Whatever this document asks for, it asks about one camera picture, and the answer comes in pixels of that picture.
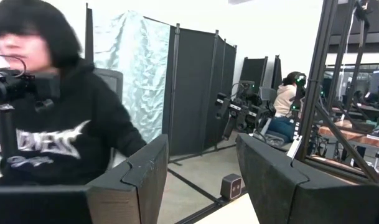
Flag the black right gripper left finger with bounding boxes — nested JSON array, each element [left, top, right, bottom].
[[86, 134, 169, 224]]

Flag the wooden background table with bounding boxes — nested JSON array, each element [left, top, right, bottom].
[[316, 105, 379, 150]]

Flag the black aluminium rig frame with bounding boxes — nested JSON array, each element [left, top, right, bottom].
[[296, 0, 379, 185]]

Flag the silver foil curtain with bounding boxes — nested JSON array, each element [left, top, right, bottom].
[[92, 10, 171, 144]]

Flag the grey office chair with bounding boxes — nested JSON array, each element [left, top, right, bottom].
[[93, 67, 124, 105]]

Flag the black room divider panel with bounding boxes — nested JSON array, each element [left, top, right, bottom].
[[240, 55, 269, 94], [271, 54, 283, 91]]

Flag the person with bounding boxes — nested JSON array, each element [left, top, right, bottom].
[[268, 71, 305, 143], [0, 0, 147, 187]]

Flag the black folding room divider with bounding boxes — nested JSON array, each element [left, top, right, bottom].
[[162, 23, 238, 164]]

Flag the small grey cube device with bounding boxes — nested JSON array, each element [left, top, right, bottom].
[[220, 173, 243, 201]]

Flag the white hanging tag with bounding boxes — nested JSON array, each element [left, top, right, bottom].
[[286, 134, 303, 160]]

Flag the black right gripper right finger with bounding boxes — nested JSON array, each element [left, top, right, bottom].
[[235, 133, 310, 224]]

